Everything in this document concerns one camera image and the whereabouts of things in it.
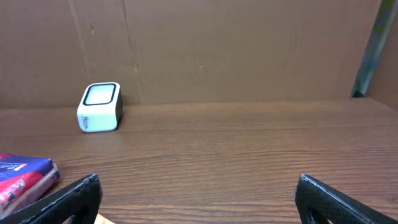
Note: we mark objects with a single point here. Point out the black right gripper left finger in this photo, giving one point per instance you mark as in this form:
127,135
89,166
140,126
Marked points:
77,203

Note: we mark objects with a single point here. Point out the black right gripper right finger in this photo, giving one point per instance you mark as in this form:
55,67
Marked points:
317,202

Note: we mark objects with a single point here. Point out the red purple pad pack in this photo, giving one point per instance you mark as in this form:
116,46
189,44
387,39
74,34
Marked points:
24,180

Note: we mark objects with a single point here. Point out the white barcode scanner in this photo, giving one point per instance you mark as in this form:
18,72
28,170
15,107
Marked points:
101,108

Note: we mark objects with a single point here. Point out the orange tissue pack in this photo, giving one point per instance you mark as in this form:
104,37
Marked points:
102,220

